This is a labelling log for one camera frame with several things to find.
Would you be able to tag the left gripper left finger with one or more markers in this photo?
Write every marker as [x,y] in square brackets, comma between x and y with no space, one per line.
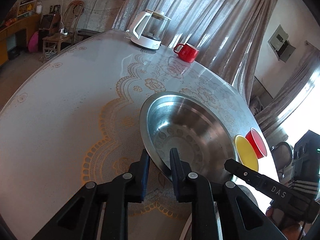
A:
[99,211]

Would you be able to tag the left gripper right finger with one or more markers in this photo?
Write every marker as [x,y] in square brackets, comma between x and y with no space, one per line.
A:
[219,211]

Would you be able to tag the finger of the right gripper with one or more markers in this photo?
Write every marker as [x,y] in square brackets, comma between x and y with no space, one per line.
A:
[280,195]

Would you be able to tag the large stainless steel bowl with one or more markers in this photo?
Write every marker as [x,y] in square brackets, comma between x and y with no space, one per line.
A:
[172,120]

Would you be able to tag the small white rose plate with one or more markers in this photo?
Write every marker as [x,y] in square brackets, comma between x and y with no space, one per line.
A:
[202,222]

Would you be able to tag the person's right hand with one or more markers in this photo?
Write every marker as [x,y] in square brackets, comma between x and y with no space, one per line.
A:
[290,228]

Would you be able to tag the yellow plastic bowl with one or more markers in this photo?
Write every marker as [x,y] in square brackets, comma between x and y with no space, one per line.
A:
[246,153]

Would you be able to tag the red plastic bowl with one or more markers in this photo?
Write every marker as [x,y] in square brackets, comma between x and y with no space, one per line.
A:
[257,143]

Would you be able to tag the side window curtain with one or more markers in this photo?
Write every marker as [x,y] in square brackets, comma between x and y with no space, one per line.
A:
[294,91]

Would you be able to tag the red ceramic mug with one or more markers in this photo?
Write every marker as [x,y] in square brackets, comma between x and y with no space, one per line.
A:
[186,52]

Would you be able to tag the white glass electric kettle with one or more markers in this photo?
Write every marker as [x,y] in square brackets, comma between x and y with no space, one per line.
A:
[148,29]

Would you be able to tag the beige window curtain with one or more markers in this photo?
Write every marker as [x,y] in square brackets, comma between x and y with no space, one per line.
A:
[227,33]

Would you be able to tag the pink bag on floor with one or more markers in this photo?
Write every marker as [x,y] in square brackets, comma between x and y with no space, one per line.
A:
[33,43]

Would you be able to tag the wooden side cabinet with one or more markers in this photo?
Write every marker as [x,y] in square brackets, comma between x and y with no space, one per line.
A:
[22,18]

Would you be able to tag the grey wall electrical box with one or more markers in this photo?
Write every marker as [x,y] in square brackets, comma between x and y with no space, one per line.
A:
[279,42]

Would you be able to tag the wooden chair by wall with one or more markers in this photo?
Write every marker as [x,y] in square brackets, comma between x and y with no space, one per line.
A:
[66,34]

